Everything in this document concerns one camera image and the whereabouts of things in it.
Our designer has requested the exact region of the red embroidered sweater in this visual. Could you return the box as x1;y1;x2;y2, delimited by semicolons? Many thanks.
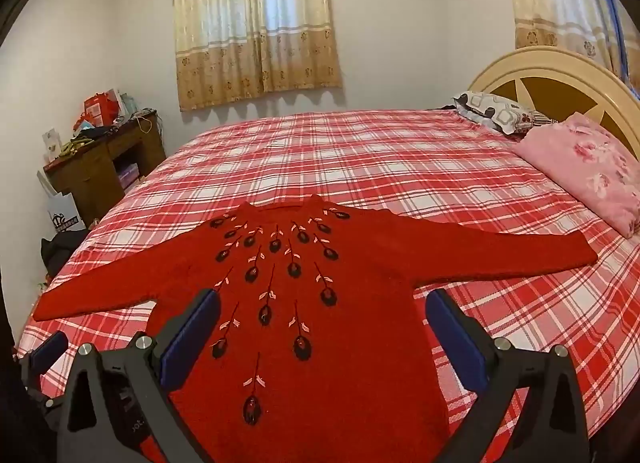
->
32;194;599;463

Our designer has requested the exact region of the white and teal gift bag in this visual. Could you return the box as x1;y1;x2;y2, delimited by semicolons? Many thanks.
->
106;88;137;117

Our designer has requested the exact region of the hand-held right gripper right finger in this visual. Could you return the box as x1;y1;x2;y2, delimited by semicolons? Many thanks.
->
424;288;592;463

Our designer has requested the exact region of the red plaid bed sheet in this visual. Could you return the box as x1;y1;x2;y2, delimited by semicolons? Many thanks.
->
12;110;640;463

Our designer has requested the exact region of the brown wooden desk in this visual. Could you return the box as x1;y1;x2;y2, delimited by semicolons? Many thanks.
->
44;110;167;226

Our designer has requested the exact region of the cream wooden headboard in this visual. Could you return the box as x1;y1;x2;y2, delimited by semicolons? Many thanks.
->
470;46;640;164

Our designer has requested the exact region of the white paper shopping bag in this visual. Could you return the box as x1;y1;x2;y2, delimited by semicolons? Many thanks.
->
37;170;87;234

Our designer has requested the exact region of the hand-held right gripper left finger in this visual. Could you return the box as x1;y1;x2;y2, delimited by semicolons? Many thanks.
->
56;287;223;463

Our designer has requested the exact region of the small white card box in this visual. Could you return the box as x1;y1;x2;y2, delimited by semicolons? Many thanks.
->
42;129;63;164

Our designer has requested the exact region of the pink floral pillow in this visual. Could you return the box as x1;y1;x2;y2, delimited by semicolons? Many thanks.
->
512;112;640;239

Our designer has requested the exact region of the red bag on desk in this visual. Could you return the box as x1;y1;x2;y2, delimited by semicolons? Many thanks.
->
82;90;121;126

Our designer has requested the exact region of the dark clothes pile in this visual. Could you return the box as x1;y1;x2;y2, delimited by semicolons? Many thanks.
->
74;124;119;142

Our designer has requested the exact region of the beige floral window curtain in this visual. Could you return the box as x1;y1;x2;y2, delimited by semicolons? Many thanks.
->
172;0;345;112
502;0;618;71

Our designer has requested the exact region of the black bag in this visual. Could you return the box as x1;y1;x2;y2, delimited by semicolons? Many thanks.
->
41;230;90;279

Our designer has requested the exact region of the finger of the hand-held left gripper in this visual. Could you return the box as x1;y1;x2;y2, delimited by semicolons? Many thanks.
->
20;330;69;380

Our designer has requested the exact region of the black and white patterned pillow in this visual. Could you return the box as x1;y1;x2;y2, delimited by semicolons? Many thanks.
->
452;92;556;136

